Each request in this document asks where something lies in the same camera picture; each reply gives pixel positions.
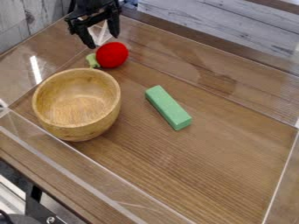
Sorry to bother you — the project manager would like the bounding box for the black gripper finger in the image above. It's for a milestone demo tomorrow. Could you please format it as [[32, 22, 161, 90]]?
[[107, 9, 121, 38], [77, 25, 97, 49]]

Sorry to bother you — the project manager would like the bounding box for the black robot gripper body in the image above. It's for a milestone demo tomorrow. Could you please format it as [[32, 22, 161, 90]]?
[[65, 0, 122, 34]]

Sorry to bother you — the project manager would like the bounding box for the red plush strawberry toy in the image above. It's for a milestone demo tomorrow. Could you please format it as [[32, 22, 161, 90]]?
[[86, 42, 129, 68]]

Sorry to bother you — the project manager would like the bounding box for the wooden bowl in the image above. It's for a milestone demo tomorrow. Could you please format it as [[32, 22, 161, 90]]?
[[32, 68, 122, 142]]

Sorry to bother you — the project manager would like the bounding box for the green rectangular block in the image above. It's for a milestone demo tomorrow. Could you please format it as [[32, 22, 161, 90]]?
[[145, 86, 193, 130]]

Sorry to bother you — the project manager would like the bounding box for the black table leg clamp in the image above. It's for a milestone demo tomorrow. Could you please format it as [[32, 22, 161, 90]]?
[[24, 185, 67, 224]]

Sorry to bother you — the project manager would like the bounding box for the clear acrylic tray wall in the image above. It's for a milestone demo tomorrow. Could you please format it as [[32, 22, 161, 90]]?
[[0, 10, 299, 224]]

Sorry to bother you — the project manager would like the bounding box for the black cable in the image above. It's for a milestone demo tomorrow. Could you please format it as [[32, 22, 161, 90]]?
[[0, 209, 15, 224]]

